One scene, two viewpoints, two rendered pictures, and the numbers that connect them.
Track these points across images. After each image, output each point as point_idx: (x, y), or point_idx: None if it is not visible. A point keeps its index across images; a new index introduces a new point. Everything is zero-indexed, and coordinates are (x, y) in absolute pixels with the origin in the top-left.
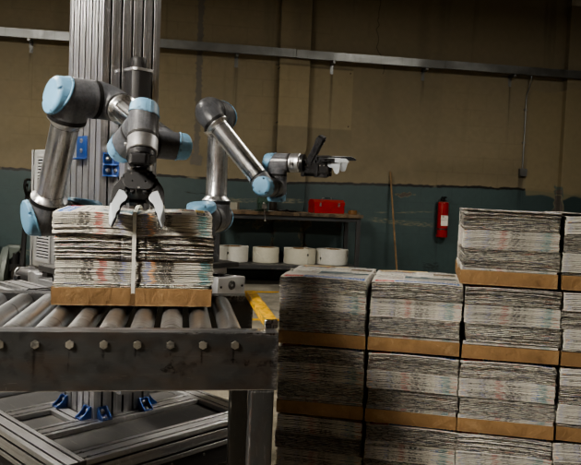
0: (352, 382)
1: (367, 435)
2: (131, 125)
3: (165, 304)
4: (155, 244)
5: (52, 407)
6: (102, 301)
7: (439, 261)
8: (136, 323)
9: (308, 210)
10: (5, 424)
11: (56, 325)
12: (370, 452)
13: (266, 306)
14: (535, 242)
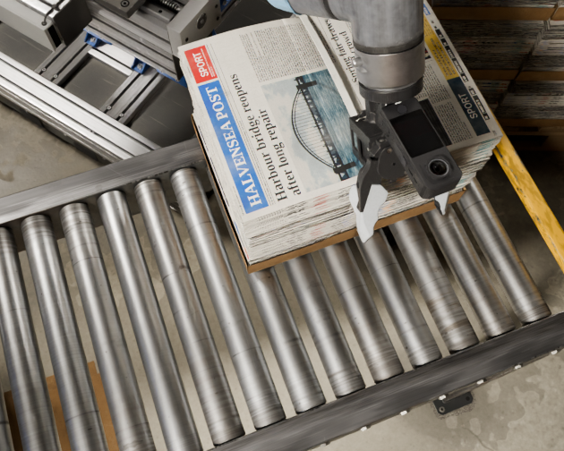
0: (516, 50)
1: (513, 89)
2: (374, 34)
3: (399, 219)
4: (402, 187)
5: (85, 44)
6: (318, 248)
7: None
8: (411, 331)
9: None
10: (59, 107)
11: (309, 362)
12: (509, 101)
13: (547, 208)
14: None
